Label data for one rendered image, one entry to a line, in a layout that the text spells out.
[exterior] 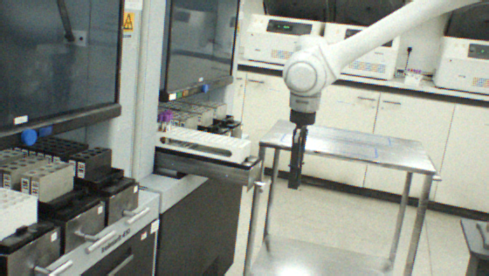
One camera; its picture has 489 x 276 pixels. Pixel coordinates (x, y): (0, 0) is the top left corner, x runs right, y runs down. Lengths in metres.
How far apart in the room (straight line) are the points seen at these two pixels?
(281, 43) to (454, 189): 1.66
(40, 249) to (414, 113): 3.08
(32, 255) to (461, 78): 3.18
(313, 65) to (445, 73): 2.59
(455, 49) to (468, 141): 0.65
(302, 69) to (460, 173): 2.77
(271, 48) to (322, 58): 2.60
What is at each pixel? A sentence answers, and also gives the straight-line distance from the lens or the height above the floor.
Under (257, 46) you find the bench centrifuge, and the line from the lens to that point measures 3.83.
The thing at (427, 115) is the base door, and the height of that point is 0.70.
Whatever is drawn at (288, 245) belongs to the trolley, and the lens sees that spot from 2.22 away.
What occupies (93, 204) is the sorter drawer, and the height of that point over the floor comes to 0.81.
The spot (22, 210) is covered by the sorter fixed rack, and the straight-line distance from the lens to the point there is 0.98.
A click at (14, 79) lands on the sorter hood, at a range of 0.96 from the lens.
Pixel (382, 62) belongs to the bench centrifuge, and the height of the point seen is 1.03.
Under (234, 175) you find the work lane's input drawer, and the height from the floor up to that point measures 0.78.
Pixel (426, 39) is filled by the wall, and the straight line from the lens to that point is 4.30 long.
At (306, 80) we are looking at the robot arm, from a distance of 1.16.
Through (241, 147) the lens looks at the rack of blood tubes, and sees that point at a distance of 1.44.
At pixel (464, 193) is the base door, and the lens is 3.87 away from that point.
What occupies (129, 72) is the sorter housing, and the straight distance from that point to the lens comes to 1.30.
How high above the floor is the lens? 1.24
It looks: 14 degrees down
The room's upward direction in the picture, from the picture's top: 7 degrees clockwise
